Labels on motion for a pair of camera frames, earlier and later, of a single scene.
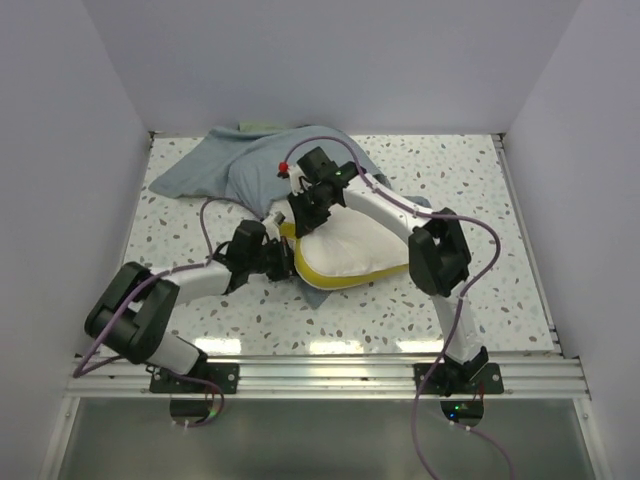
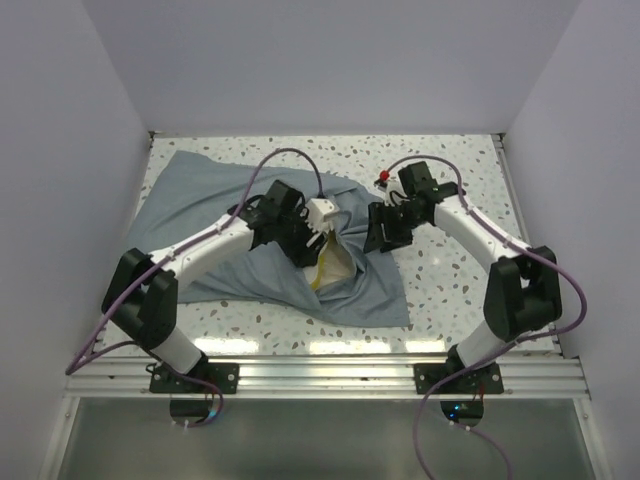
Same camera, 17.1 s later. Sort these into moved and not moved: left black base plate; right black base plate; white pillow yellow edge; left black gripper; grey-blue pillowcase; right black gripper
Moved: left black gripper; right black gripper; white pillow yellow edge; grey-blue pillowcase
Not moved: left black base plate; right black base plate
